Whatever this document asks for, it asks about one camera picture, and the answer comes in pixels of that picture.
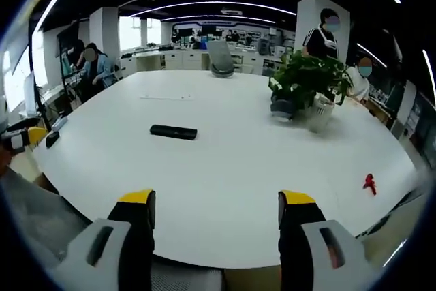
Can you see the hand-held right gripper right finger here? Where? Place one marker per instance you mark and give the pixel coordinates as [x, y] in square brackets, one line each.
[313, 243]

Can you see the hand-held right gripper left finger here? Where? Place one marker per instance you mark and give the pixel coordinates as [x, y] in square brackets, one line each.
[112, 236]

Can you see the black remote control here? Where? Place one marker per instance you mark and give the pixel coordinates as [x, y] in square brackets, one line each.
[173, 132]

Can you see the small black case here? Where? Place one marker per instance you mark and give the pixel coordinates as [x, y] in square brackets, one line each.
[52, 139]

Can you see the small grey case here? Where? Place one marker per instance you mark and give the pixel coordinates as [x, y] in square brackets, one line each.
[59, 123]

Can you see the black stand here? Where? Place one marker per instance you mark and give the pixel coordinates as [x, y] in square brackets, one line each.
[36, 76]

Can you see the brown cardboard box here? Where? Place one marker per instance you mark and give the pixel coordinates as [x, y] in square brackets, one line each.
[253, 279]

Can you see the person's grey clothing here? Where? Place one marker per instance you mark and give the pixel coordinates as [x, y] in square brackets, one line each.
[37, 216]

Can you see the red clip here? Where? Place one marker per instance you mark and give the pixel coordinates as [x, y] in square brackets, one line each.
[370, 183]

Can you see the white plant pot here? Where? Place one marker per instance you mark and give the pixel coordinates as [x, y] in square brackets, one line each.
[321, 114]

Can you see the grey round object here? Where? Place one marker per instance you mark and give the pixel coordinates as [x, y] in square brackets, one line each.
[282, 108]

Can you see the white cabinet row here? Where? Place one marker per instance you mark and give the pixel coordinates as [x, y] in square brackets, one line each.
[163, 61]

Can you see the green potted plant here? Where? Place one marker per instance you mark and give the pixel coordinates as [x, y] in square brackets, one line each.
[303, 76]

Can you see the grey office chair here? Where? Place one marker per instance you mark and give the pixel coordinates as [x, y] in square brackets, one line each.
[221, 57]

